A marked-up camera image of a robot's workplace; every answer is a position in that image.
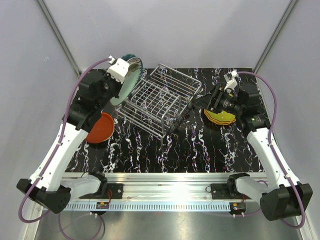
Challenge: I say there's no aluminium frame post right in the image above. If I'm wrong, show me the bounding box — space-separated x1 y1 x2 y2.
253 0 300 74

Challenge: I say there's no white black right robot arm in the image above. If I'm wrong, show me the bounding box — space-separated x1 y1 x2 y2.
192 84 313 221

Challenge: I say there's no left small circuit board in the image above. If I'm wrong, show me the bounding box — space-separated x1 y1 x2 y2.
96 202 110 209

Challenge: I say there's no white plate green rim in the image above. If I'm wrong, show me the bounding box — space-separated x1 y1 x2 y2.
126 56 143 77

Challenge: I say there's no orange round plastic plate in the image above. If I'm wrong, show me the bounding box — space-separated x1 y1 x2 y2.
85 112 115 144

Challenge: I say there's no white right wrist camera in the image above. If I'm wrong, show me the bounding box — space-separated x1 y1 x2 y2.
224 70 239 94

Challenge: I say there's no light green flower plate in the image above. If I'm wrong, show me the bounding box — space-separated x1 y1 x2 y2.
110 64 141 106

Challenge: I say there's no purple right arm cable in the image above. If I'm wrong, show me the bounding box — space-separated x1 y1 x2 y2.
234 71 307 230

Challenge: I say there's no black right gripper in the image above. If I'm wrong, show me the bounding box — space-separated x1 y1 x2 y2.
191 84 244 116

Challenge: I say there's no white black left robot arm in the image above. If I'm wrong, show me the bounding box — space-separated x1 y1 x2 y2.
16 68 127 214

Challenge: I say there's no right small circuit board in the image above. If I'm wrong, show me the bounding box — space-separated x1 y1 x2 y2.
231 202 247 212

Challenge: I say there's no teal scalloped plate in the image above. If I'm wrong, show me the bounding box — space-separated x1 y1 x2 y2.
121 53 136 61

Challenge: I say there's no aluminium frame rail left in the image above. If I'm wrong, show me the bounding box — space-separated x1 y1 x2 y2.
35 0 82 77

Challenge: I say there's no silver wire dish rack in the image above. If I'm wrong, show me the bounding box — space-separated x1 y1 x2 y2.
115 63 202 150

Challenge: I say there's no small circuit board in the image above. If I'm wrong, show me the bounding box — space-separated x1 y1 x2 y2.
96 202 110 209
231 202 247 212

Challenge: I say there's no aluminium front mounting rail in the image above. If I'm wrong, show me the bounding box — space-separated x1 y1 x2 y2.
33 172 305 212

